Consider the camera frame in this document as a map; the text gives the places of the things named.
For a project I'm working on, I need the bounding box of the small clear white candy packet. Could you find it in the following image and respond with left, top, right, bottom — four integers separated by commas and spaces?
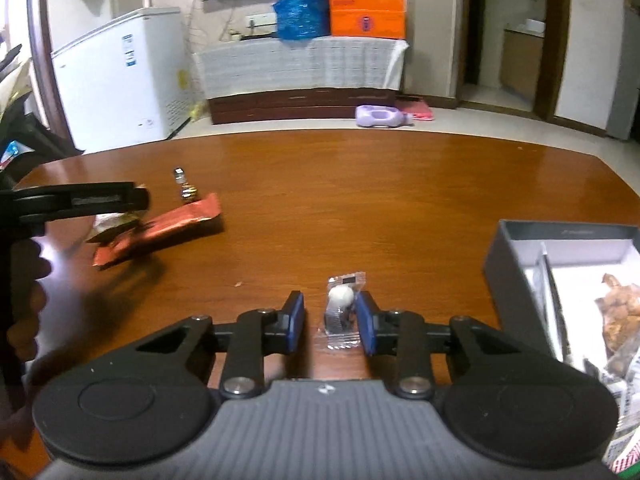
317, 271, 367, 352

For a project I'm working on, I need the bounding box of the gold white pastry packet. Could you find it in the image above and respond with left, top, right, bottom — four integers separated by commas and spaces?
86, 211, 142, 244

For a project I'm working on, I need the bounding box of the red snack bar wrapper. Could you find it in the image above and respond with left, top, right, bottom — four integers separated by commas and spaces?
92, 193, 222, 269

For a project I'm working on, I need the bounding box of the dark brown candy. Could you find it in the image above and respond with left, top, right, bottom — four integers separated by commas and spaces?
174, 167, 200, 204

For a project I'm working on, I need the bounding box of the orange snack packet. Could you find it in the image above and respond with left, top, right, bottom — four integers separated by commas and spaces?
596, 273, 639, 377

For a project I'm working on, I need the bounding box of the white printed snack packet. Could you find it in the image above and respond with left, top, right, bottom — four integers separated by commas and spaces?
584, 348, 639, 474

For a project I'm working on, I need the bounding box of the left hand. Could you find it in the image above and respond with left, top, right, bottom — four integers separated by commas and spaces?
1, 238, 52, 450

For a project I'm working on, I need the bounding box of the white chest freezer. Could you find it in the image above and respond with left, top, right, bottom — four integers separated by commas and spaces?
51, 6, 194, 153

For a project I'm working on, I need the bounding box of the grey storage box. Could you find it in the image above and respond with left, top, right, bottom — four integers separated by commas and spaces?
482, 219, 640, 476

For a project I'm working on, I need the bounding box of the purple plastic bottle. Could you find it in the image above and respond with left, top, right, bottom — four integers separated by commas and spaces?
355, 105, 413, 128

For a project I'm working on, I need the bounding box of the pink floor cloth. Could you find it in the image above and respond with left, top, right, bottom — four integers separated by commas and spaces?
395, 96, 434, 122

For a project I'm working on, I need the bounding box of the dark wooden tv cabinet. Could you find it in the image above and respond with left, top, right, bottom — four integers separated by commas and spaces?
207, 88, 397, 125

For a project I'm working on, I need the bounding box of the white checked cabinet cloth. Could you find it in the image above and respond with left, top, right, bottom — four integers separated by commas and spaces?
193, 36, 408, 100

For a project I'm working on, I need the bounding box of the blue plastic bag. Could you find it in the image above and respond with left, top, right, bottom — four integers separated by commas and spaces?
272, 0, 331, 41

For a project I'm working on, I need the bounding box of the orange cardboard box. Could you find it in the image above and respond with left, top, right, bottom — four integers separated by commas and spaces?
329, 0, 406, 40

